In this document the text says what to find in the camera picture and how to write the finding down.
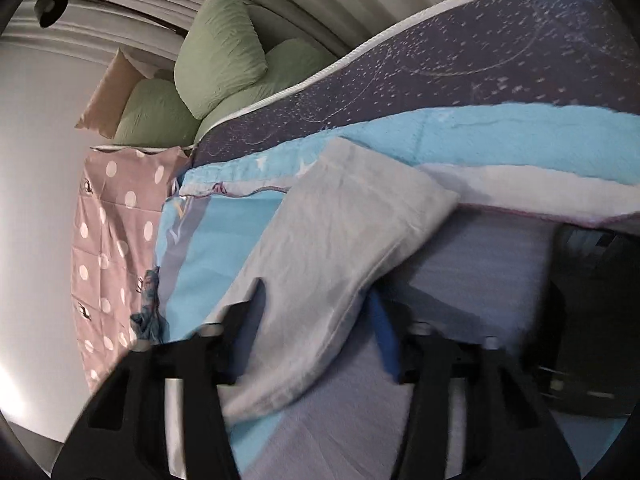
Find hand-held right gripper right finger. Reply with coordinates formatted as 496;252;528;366
367;292;583;480

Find black object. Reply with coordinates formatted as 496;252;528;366
537;222;640;418

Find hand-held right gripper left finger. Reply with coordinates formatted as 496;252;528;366
52;279;267;480

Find pink polka dot quilt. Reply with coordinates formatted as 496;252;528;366
70;146;194;394

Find dark blue patterned cloth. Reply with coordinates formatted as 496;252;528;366
130;266;167;347

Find green pillow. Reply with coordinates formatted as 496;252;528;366
112;79;199;147
174;0;269;120
192;38;342;143

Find dark speckled mattress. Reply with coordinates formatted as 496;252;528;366
192;0;640;168

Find beige pillow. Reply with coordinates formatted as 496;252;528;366
75;48;152;139

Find blue patterned blanket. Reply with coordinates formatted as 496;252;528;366
152;105;640;480

